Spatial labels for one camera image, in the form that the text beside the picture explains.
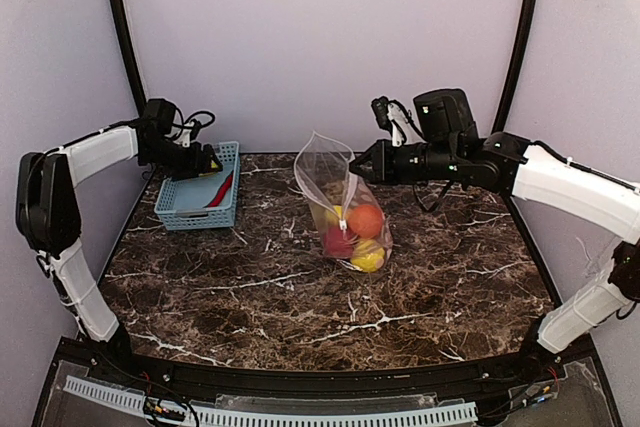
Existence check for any yellow round fruit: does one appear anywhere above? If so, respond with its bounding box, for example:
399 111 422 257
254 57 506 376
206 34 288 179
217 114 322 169
350 239 386 273

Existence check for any red fruit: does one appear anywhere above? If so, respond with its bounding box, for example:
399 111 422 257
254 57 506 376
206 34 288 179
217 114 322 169
322 226 358 259

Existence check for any black frame post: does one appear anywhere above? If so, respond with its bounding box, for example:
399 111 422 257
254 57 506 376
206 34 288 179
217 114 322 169
491 0 537 133
109 0 147 115

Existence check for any black front table rail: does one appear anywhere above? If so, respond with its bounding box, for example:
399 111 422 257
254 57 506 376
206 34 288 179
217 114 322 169
81 334 563 417

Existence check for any orange fruit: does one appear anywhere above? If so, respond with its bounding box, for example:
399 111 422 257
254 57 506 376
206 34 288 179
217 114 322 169
346 204 384 239

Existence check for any blue plastic basket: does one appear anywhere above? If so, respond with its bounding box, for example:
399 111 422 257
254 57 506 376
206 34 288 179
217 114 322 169
154 141 240 231

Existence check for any clear zip top bag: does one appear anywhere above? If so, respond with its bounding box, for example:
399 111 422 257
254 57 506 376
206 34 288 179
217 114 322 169
293 132 393 274

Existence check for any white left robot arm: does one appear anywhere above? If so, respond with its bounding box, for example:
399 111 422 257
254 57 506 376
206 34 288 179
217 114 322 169
15 98 222 343

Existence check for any black right frame post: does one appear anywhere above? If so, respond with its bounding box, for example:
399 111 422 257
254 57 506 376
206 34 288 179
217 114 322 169
491 0 537 133

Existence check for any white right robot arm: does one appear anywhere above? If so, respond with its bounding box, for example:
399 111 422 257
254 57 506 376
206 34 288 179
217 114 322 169
350 89 639 354

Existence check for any black left frame post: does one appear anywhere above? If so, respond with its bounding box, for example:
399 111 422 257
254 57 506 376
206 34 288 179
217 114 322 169
109 0 147 115

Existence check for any red chili pepper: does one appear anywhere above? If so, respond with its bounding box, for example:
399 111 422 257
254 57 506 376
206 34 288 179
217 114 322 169
206 171 234 208

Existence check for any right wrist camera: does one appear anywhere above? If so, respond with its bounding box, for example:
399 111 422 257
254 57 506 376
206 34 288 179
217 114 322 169
371 96 419 147

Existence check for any yellow oblong fruit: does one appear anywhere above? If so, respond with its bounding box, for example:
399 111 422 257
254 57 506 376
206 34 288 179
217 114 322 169
323 205 346 229

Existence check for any white slotted cable duct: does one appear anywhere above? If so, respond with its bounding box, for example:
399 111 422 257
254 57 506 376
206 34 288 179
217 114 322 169
63 375 478 427

